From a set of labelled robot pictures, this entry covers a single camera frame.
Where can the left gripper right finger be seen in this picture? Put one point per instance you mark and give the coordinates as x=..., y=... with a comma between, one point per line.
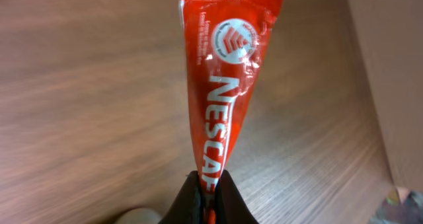
x=230, y=207

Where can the red Nescafe sachet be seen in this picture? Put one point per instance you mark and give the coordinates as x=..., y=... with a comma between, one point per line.
x=226, y=42

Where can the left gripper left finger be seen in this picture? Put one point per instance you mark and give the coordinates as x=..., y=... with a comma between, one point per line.
x=187, y=206

